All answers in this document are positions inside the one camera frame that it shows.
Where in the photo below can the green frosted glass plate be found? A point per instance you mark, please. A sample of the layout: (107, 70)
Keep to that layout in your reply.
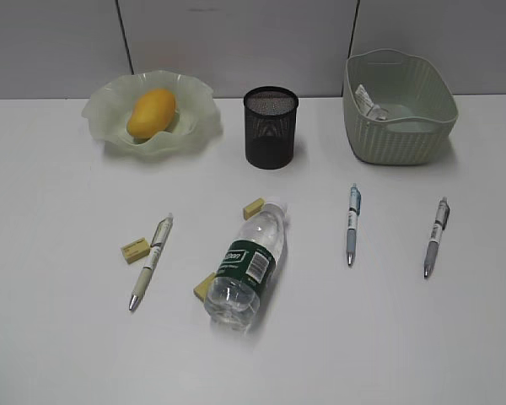
(197, 119)

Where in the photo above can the beige click pen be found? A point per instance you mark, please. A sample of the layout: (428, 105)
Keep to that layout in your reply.
(158, 242)

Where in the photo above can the light green woven basket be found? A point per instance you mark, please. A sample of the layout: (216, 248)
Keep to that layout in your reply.
(421, 109)

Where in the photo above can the light blue click pen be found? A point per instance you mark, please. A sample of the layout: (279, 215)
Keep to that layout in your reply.
(352, 223)

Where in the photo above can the yellow eraser upper middle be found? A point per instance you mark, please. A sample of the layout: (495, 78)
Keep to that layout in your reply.
(253, 208)

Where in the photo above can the black mesh pen holder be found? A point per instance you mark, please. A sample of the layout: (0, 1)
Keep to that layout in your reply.
(270, 122)

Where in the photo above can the yellow eraser with label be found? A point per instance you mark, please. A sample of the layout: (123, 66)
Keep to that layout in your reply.
(135, 250)

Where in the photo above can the grey click pen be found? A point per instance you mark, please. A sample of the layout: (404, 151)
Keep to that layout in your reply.
(439, 225)

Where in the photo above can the yellow mango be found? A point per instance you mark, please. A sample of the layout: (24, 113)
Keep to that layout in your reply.
(152, 113)

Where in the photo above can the clear plastic water bottle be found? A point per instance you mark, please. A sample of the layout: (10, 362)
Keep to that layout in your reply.
(234, 296)

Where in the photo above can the white waste paper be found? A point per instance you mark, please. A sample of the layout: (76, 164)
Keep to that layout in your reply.
(367, 107)

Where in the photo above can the yellow eraser lower middle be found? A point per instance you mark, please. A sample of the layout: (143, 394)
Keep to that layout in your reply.
(200, 291)

